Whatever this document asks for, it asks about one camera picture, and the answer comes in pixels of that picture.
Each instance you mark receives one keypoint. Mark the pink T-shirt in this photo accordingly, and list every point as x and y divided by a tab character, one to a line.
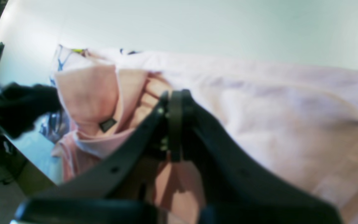
300	122

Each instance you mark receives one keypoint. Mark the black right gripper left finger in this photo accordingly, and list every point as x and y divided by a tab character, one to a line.
113	192

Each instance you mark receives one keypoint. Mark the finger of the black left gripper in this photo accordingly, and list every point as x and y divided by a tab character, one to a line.
21	106

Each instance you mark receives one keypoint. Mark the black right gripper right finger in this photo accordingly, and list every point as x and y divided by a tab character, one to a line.
237	189

